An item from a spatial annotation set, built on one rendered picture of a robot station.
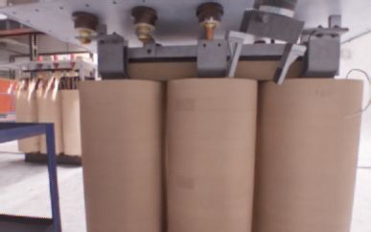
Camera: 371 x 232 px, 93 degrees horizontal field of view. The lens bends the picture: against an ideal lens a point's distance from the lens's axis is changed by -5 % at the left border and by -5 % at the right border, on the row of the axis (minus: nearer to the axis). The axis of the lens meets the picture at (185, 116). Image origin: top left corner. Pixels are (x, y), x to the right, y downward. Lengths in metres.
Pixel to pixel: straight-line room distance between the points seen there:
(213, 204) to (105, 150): 0.51
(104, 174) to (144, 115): 0.32
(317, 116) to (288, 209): 0.40
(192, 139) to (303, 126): 0.44
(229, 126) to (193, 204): 0.37
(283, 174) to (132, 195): 0.65
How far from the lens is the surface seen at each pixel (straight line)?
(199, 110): 0.75
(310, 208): 0.96
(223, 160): 0.79
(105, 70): 0.91
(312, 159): 0.88
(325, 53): 0.93
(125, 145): 0.85
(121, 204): 0.95
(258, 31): 0.47
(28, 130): 0.73
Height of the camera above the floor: 0.98
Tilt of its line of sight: 4 degrees down
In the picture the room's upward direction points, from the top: straight up
